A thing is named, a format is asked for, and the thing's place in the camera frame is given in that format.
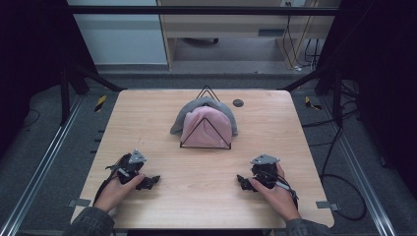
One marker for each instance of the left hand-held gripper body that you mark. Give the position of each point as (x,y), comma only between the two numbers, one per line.
(131,167)

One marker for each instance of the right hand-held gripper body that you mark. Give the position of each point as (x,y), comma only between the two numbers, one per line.
(264,172)

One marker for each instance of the pink knit beanie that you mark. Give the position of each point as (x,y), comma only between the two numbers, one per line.
(205,126)

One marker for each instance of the grey beanie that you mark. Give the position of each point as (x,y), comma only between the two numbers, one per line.
(196,105)

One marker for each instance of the person's right hand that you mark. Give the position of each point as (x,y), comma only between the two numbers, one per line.
(278,196)

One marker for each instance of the person's left hand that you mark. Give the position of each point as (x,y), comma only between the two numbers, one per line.
(114,193)

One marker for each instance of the grey tape strip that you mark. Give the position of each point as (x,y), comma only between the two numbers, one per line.
(327,205)
(78,202)

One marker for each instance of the yellow black hazard tape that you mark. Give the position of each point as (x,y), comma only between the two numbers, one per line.
(100,103)

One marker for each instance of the grey round table grommet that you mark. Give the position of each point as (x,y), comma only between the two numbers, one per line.
(238,103)

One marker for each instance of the yellow clamp right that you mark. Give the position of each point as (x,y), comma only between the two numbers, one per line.
(310,104)

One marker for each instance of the black metal stand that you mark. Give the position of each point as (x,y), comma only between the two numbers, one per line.
(65,95)
(337,95)

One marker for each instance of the white cabinet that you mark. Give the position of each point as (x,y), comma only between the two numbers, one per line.
(121,39)

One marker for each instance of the light wooden desk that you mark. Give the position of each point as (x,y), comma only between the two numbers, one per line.
(229,28)

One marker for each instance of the black curtain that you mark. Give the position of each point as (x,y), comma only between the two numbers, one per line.
(383,65)
(29,49)

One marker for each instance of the aluminium floor rail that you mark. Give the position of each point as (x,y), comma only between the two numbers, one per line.
(42,164)
(360,170)

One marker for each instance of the black horizontal frame bar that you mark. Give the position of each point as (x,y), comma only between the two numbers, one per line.
(196,10)

